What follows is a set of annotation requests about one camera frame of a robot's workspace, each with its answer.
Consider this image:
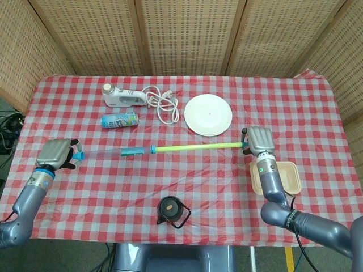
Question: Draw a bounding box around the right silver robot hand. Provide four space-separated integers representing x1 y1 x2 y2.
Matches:
240 126 276 156

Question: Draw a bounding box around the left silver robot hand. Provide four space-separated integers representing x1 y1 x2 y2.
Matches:
35 138 85 171

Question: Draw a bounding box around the green blue water pump toy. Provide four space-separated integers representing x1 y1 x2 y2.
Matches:
72 141 245 162

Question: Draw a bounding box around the white electric hand mixer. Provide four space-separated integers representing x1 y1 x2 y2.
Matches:
102 83 147 108

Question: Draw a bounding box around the beige plastic food container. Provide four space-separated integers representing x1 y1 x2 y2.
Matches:
248 161 301 196

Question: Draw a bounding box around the white round plate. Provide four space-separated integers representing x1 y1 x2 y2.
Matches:
184 95 233 136

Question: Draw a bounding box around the red white checkered tablecloth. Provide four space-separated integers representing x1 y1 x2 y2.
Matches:
0 70 355 247

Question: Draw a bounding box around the blue beverage can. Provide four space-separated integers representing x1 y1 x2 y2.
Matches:
101 112 140 130

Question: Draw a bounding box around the woven bamboo folding screen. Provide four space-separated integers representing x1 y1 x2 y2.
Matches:
0 0 363 176

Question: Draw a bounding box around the blue-grey robot torso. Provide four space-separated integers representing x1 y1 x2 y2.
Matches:
113 243 236 272

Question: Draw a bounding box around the black floor cable bundle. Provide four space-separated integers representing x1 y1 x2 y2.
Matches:
0 109 23 168

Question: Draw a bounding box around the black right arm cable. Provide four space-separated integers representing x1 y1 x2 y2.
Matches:
283 192 321 272

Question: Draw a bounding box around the white mixer power cord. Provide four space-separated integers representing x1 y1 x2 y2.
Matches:
141 86 180 125

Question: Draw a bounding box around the black cast iron teapot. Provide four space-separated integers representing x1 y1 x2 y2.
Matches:
157 195 191 229

